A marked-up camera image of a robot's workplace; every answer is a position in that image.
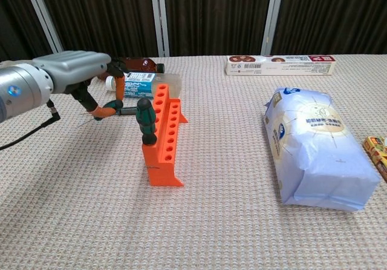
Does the beige woven tablecloth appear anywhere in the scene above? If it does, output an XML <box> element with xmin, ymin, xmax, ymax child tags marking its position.
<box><xmin>0</xmin><ymin>54</ymin><xmax>387</xmax><ymax>270</ymax></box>

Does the orange plastic screwdriver rack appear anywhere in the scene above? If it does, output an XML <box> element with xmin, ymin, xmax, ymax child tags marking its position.
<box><xmin>142</xmin><ymin>82</ymin><xmax>190</xmax><ymax>189</ymax></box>

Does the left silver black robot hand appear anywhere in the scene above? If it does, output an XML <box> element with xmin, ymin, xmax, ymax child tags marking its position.
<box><xmin>31</xmin><ymin>50</ymin><xmax>126</xmax><ymax>120</ymax></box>

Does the clear bottle blue label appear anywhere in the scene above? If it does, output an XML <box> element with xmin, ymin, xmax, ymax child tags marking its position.
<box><xmin>105</xmin><ymin>72</ymin><xmax>182</xmax><ymax>100</ymax></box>

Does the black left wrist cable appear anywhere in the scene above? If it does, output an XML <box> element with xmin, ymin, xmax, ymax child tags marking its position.
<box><xmin>0</xmin><ymin>99</ymin><xmax>61</xmax><ymax>151</ymax></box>

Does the pale blue tissue pack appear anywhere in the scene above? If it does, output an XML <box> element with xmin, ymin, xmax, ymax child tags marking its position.
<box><xmin>262</xmin><ymin>85</ymin><xmax>382</xmax><ymax>212</ymax></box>

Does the brown tea bottle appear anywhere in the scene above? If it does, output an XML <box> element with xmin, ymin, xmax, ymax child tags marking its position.
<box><xmin>111</xmin><ymin>56</ymin><xmax>165</xmax><ymax>73</ymax></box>

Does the grey metal frame post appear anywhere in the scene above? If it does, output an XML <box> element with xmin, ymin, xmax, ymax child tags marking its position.
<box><xmin>149</xmin><ymin>0</ymin><xmax>171</xmax><ymax>58</ymax></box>
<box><xmin>260</xmin><ymin>0</ymin><xmax>287</xmax><ymax>56</ymax></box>
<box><xmin>21</xmin><ymin>0</ymin><xmax>67</xmax><ymax>56</ymax></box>

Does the dark pleated curtain panel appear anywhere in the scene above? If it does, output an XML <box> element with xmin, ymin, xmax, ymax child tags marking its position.
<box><xmin>163</xmin><ymin>0</ymin><xmax>275</xmax><ymax>58</ymax></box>
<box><xmin>0</xmin><ymin>0</ymin><xmax>58</xmax><ymax>64</ymax></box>
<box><xmin>272</xmin><ymin>0</ymin><xmax>387</xmax><ymax>56</ymax></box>
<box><xmin>36</xmin><ymin>0</ymin><xmax>161</xmax><ymax>59</ymax></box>

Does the yellow snack box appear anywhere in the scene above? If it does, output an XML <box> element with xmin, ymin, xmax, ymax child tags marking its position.
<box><xmin>362</xmin><ymin>135</ymin><xmax>387</xmax><ymax>182</ymax></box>

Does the large green black screwdriver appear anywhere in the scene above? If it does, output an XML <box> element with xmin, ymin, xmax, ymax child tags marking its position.
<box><xmin>135</xmin><ymin>97</ymin><xmax>158</xmax><ymax>147</ymax></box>

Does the black metal precision screwdriver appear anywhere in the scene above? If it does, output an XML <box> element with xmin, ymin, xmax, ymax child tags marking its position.
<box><xmin>115</xmin><ymin>105</ymin><xmax>140</xmax><ymax>116</ymax></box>

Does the small teal handle screwdriver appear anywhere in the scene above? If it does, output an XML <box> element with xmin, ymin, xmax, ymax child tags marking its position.
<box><xmin>79</xmin><ymin>99</ymin><xmax>125</xmax><ymax>128</ymax></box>

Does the long white cookie box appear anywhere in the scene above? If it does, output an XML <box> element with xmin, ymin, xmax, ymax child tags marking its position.
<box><xmin>226</xmin><ymin>54</ymin><xmax>337</xmax><ymax>76</ymax></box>

